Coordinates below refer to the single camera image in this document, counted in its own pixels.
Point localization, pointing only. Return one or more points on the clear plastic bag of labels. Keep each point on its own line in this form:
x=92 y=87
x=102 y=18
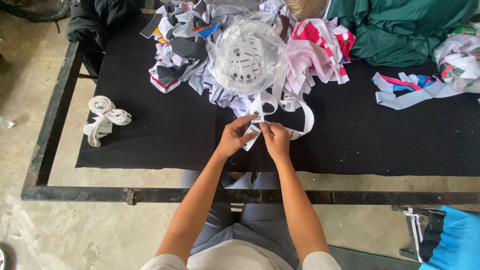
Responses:
x=249 y=56

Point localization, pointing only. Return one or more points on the brown plastic bag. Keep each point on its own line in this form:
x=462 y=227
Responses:
x=305 y=7

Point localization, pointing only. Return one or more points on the person's white shirt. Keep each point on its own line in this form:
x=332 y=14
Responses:
x=240 y=257

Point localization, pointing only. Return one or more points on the black garment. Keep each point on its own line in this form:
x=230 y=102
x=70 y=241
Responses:
x=97 y=18

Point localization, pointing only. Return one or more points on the bundle of white label ribbon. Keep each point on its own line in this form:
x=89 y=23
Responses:
x=105 y=118

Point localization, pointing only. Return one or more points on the pink and white fabric pieces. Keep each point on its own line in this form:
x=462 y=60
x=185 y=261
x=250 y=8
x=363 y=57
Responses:
x=318 y=52

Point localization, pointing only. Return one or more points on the white blue pink fabric strips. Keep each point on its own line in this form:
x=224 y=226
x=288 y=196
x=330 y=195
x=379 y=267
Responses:
x=408 y=88

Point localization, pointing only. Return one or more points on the heap of fabric scraps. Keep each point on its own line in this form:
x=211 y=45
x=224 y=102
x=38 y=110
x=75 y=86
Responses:
x=187 y=48

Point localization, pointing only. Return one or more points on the black table cloth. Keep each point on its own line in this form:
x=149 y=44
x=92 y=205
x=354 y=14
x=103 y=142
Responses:
x=356 y=131

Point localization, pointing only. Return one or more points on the person's left hand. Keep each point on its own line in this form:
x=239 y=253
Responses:
x=233 y=138

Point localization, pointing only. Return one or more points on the person's right hand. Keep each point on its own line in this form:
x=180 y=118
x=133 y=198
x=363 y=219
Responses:
x=277 y=142

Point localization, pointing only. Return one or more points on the person's grey trousers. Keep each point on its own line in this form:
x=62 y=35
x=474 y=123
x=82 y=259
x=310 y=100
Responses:
x=255 y=221

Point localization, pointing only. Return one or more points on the black metal table frame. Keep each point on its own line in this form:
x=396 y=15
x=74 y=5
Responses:
x=56 y=131

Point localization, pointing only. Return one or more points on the plastic bag of fabric scraps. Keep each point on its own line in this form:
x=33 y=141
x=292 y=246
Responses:
x=459 y=62

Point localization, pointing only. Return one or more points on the green fabric pile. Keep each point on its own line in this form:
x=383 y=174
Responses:
x=397 y=30

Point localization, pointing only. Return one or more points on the white printed label ribbon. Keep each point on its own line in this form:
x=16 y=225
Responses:
x=279 y=108

